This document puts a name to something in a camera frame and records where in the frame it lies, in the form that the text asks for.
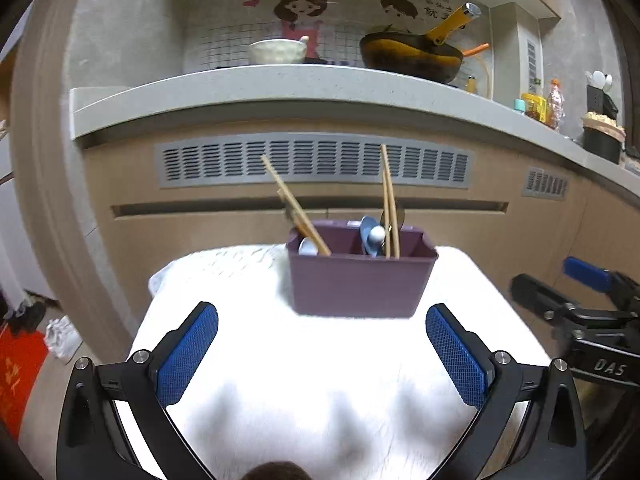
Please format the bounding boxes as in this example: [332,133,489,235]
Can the blue plastic spoon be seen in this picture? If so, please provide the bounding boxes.
[359,216,383,257]

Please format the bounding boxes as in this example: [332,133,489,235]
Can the red floor mat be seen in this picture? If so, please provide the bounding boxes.
[0,323,48,441]

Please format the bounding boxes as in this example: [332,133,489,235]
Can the black pot with lid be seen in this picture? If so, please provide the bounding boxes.
[582,112,626,165]

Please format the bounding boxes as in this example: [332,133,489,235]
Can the metal spoon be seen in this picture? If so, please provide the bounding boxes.
[297,237,319,256]
[380,206,407,236]

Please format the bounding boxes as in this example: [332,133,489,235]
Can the wooden spatula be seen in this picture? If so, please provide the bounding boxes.
[278,190,310,237]

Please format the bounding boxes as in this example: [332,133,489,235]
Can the white ceramic bowl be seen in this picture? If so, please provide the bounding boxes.
[248,36,309,65]

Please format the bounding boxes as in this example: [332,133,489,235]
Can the purple plastic utensil holder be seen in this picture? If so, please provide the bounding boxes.
[285,220,438,318]

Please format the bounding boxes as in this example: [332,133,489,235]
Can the metal spoon in holder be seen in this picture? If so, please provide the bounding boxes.
[380,206,407,236]

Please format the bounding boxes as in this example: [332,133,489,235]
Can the seasoning bottle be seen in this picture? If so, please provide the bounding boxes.
[546,78,565,131]

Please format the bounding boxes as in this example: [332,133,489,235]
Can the small grey ventilation grille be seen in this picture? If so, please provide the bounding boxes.
[522,167,570,200]

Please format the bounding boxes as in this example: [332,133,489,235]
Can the white plastic spoon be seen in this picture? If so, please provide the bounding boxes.
[368,224,386,246]

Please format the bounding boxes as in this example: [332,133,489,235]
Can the grey kitchen countertop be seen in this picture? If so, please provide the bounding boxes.
[68,64,639,195]

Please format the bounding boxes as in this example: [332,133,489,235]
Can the black frying pan yellow handle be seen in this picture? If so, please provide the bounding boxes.
[359,1,489,84]

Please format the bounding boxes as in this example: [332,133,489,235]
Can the black utensil caddy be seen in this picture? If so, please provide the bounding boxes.
[586,70,618,120]

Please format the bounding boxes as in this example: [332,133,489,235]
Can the wooden chopstick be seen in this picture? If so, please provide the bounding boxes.
[381,144,400,259]
[381,171,392,258]
[260,154,332,256]

